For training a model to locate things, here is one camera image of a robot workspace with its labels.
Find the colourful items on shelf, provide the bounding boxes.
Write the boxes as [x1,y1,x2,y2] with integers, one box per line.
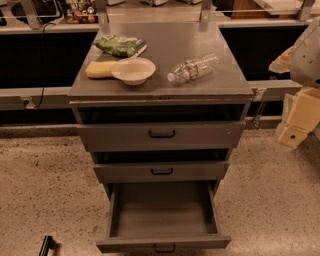
[65,0,98,24]

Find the clear plastic water bottle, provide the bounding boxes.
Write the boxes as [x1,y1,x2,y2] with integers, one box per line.
[167,54,220,83]

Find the grey drawer cabinet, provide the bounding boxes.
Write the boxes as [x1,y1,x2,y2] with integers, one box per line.
[69,23,253,195]

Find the black object on floor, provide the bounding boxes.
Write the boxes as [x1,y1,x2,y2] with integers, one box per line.
[38,236,55,256]

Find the yellow sponge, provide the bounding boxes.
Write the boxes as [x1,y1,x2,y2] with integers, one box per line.
[86,61,117,79]

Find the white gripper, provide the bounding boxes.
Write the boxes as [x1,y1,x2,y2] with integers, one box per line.
[269,17,320,149]

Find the grey top drawer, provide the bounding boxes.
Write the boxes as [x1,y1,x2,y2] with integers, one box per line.
[78,105,244,152]

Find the grey middle drawer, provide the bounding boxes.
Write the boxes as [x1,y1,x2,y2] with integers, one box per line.
[94,149,229,183]

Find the grey bottom drawer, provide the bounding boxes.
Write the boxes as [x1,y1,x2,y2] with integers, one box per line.
[97,181,231,253]

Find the grey drawer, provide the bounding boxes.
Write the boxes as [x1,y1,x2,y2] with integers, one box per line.
[94,149,229,183]
[78,105,244,152]
[97,181,231,253]

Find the white bowl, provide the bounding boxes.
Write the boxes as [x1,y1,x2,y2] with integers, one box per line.
[111,57,156,86]

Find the black power cable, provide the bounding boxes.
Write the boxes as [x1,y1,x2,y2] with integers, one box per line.
[23,21,58,110]

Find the green chip bag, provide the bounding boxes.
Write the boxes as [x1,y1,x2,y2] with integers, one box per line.
[93,34,147,58]

